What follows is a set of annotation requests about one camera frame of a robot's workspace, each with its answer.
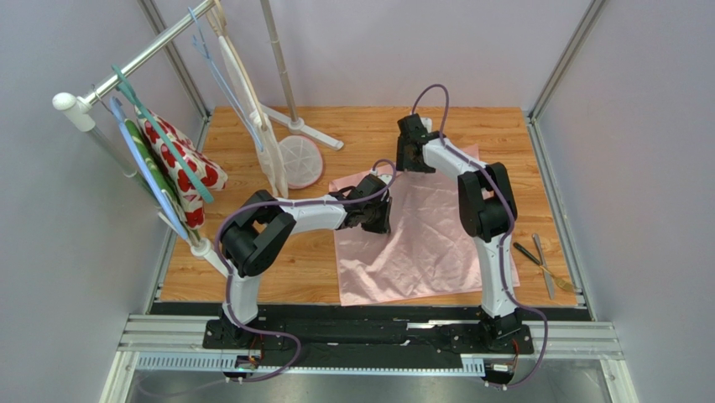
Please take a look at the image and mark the pink cloth napkin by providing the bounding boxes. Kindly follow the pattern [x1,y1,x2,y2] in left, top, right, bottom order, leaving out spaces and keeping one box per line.
[328,143,520,307]

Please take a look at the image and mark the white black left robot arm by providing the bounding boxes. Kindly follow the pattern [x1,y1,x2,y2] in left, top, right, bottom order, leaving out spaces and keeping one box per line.
[215,173,393,332]

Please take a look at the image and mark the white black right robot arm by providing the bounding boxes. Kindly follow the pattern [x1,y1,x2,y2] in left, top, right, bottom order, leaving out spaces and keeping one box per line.
[397,113,521,352]

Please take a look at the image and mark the beige hanger with white cloth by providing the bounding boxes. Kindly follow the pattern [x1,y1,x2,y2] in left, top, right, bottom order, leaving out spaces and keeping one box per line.
[207,1,289,198]

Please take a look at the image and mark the red floral white cloth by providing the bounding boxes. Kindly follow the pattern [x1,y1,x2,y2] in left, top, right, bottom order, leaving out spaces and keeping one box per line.
[135,109,228,230]

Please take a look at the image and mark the green patterned cloth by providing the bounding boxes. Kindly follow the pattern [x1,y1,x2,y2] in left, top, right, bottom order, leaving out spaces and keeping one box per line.
[119,118,190,240]

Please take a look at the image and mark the light blue thin hanger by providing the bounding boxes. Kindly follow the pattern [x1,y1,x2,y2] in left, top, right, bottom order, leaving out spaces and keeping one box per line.
[188,7,264,152]

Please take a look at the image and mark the blue plastic hanger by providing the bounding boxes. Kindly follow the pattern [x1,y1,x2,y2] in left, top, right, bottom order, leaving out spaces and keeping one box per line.
[109,97,190,241]

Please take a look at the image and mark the teal plastic hanger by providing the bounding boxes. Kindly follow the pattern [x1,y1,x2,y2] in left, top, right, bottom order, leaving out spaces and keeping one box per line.
[112,65,214,203]

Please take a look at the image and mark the metal clothes rack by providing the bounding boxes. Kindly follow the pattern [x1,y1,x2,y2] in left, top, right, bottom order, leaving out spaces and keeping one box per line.
[51,0,345,278]

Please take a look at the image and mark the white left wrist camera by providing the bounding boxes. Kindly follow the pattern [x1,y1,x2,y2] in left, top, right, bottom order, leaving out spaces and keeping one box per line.
[374,173,394,186]

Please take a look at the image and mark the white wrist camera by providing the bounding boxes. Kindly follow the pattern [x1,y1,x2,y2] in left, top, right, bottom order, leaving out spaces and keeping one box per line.
[374,173,394,186]
[420,118,433,133]

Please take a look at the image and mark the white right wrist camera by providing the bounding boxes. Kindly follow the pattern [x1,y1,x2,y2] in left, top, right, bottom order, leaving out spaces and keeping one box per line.
[420,118,433,133]

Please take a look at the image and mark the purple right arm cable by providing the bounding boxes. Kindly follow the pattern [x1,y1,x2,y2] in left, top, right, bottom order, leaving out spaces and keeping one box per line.
[410,83,550,390]

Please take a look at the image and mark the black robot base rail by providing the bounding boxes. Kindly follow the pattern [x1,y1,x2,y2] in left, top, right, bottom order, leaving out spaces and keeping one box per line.
[202,304,543,369]

